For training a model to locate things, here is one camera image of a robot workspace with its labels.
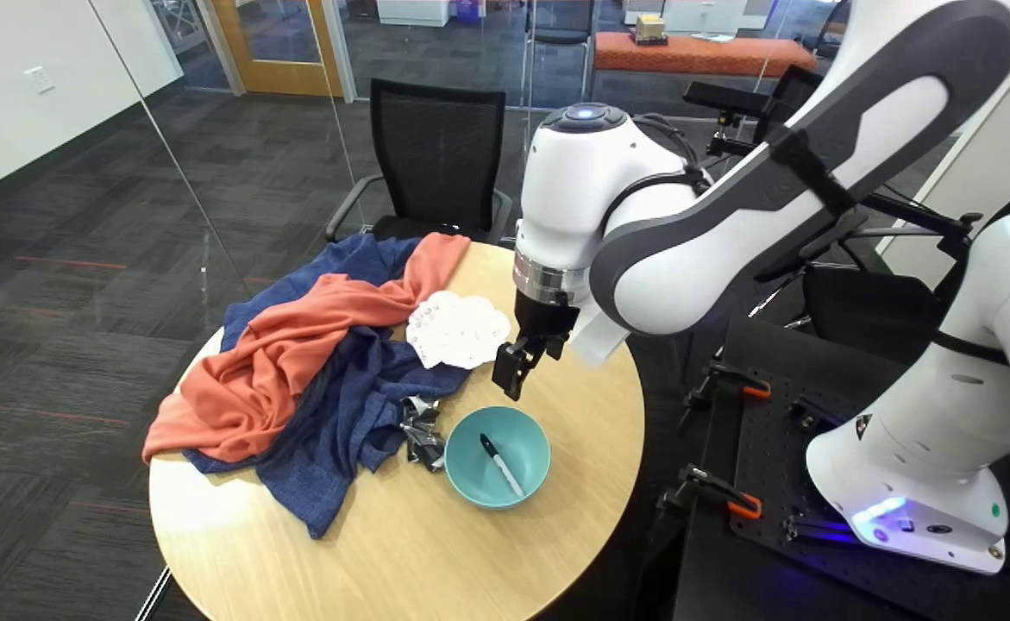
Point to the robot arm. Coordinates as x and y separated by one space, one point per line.
815 241

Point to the blue bowl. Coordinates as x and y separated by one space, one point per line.
523 440

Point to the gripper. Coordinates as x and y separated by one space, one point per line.
546 315

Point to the orange bench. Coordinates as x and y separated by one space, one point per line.
694 53

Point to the black mesh office chair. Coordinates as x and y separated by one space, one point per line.
435 147

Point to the white patterned paper doily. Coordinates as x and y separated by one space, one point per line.
457 332

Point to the orange and black clamp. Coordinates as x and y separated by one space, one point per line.
733 379
720 493

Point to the wooden door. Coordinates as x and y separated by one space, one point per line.
297 79

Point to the crumpled silver foil wrapper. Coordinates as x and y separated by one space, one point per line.
423 438

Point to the black and white marker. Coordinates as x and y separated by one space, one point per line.
502 466

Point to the black metal frame chair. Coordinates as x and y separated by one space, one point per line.
560 36

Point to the blue cloth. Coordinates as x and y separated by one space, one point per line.
341 423

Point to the orange cloth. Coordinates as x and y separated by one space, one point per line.
246 379

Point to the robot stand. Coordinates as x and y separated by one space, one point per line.
729 569

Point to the white wall switch plate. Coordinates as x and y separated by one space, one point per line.
39 79

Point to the small box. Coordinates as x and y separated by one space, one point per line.
649 29

